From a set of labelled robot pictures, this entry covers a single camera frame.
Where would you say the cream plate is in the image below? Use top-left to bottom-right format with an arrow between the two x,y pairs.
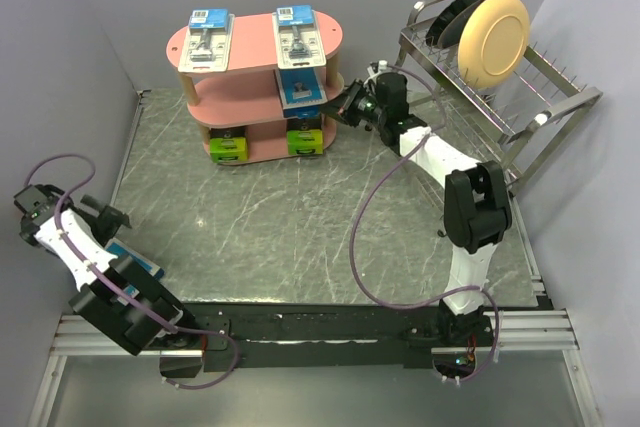
457,0 -> 530,90

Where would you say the clear Gillette blister razor pack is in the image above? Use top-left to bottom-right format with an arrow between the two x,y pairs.
272,5 -> 326,70

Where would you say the blue white razor box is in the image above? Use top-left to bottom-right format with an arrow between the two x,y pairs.
104,239 -> 164,298

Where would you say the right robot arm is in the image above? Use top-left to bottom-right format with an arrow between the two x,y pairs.
319,66 -> 512,345

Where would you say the pink three-tier shelf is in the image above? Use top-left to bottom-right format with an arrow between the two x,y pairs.
166,11 -> 344,165

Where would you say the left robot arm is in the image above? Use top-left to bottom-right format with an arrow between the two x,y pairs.
14,184 -> 199,355

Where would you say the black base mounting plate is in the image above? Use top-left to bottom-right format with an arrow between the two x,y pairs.
149,303 -> 507,372

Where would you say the aluminium rail frame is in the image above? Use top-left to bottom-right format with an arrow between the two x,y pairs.
27,89 -> 599,427

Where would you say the steel dish rack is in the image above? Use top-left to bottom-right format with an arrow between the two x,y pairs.
396,0 -> 603,196

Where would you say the blue Harry's razor box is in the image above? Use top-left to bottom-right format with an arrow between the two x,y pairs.
275,68 -> 327,119

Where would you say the green black Gillette Labs box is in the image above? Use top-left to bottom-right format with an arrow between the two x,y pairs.
286,117 -> 324,156

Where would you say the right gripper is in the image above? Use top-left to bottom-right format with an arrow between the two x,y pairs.
318,79 -> 387,128

